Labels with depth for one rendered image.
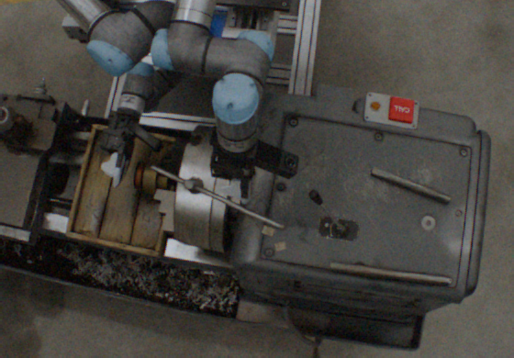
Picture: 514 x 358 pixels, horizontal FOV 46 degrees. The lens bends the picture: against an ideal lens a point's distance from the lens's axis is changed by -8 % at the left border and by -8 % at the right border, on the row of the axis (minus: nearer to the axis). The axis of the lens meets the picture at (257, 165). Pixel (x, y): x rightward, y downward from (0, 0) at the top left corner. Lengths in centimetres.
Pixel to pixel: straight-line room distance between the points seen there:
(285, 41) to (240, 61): 169
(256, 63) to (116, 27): 48
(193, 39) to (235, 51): 8
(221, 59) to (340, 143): 48
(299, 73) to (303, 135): 122
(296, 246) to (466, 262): 40
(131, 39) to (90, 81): 163
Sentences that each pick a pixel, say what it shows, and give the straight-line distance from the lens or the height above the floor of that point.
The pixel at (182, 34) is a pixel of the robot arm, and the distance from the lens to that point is 118.
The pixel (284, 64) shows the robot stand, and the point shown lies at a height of 22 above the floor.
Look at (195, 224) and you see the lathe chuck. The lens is 157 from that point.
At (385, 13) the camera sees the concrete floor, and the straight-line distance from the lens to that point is 319.
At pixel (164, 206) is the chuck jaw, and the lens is 167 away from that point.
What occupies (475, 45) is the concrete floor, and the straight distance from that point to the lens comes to 321.
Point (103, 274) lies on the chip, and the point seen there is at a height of 58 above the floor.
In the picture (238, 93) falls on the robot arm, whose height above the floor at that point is 171.
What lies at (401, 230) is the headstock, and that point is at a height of 125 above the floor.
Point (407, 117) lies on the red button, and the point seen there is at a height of 127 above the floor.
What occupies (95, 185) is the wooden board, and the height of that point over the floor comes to 88.
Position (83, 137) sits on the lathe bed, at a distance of 206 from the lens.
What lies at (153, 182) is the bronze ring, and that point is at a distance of 167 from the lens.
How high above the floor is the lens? 270
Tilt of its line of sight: 72 degrees down
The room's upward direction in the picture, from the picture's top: 8 degrees counter-clockwise
